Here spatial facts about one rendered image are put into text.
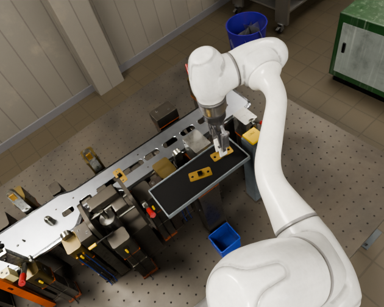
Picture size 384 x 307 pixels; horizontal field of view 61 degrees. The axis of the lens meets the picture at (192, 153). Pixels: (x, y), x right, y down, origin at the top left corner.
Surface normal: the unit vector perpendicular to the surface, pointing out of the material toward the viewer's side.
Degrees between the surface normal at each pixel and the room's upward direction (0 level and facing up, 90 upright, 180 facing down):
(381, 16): 0
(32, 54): 90
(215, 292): 41
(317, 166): 0
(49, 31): 90
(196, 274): 0
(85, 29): 90
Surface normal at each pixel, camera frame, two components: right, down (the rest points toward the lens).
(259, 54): -0.08, -0.37
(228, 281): -0.73, -0.02
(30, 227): -0.18, -0.59
